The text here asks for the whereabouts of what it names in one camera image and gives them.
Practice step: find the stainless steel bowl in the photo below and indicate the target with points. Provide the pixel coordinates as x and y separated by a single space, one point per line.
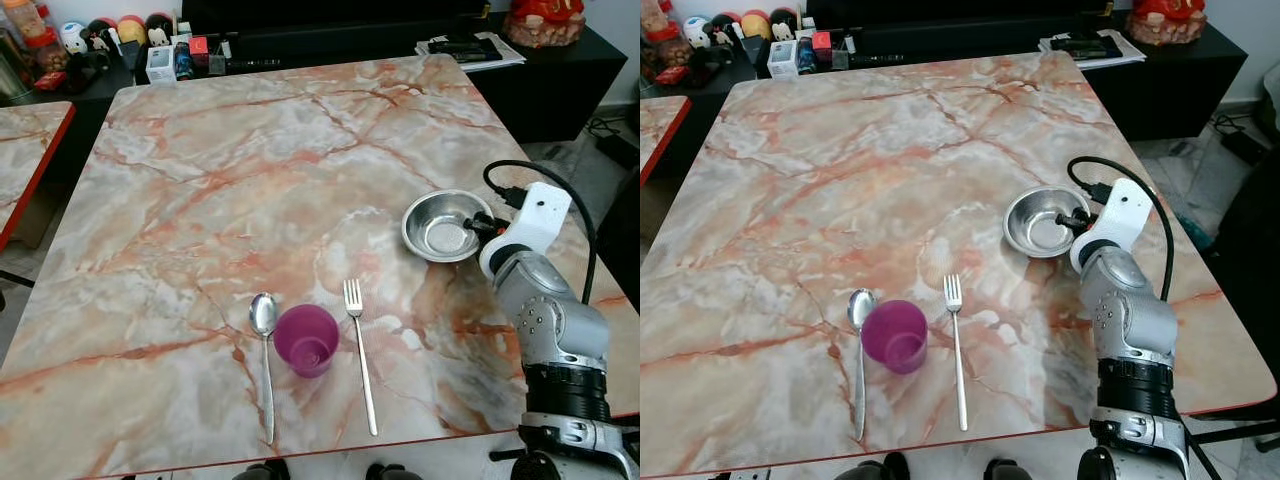
1040 224
440 228

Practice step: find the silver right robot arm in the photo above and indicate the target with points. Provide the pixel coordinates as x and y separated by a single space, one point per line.
1135 320
555 325

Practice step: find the black chair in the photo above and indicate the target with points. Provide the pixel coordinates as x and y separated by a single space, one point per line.
622 240
1240 300

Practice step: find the black floor power adapter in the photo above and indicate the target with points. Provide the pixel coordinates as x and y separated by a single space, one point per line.
615 148
1245 142

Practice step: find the black low cabinet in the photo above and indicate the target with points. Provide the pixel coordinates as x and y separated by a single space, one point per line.
1180 90
560 95

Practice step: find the silver metal fork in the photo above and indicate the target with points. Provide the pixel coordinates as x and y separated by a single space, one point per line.
958 350
360 350

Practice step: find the white paper stack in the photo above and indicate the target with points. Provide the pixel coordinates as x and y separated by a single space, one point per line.
1128 50
505 55

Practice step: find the black flat case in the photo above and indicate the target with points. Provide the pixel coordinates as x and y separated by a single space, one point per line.
465 50
1088 47

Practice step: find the marble side table red edge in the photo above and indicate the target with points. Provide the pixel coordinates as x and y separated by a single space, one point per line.
658 125
25 150

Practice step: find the purple plastic cup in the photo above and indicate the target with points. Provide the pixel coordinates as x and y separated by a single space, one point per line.
306 338
894 334

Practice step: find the red gift basket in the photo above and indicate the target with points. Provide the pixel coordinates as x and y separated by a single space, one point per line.
1168 20
545 22

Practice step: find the silver metal spoon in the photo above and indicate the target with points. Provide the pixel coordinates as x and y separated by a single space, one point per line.
263 315
861 310

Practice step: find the black television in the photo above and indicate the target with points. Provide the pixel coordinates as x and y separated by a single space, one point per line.
960 12
330 15

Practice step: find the red lid snack jar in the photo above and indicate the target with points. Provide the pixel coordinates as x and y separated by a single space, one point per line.
668 48
48 55

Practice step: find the black right robot foot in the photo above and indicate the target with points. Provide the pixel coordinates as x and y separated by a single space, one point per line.
392 472
1012 470

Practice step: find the black robot foot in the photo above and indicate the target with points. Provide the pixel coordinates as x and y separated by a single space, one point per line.
262 470
872 467
1012 470
392 472

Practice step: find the orange snack bag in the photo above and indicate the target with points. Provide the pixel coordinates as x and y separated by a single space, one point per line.
654 15
20 18

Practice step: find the white plush figure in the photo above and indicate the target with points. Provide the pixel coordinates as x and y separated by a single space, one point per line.
73 37
697 32

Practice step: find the small red box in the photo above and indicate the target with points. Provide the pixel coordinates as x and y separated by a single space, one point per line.
821 41
198 46

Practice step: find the blue drink can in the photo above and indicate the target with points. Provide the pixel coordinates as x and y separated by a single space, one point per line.
806 57
184 62

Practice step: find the black red mouse plush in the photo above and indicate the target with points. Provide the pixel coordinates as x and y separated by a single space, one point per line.
101 35
724 30

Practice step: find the black left robot foot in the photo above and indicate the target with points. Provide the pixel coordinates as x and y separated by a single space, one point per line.
872 467
262 470

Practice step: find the white carton box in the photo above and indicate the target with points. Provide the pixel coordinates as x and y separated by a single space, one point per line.
160 66
783 60

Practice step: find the yellow round plush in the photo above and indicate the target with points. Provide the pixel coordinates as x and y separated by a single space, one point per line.
131 30
756 25

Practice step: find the black white mouse plush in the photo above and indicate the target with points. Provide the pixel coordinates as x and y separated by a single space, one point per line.
160 30
784 24

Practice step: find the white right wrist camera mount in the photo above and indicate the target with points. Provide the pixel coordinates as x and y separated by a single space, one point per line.
1125 212
538 215

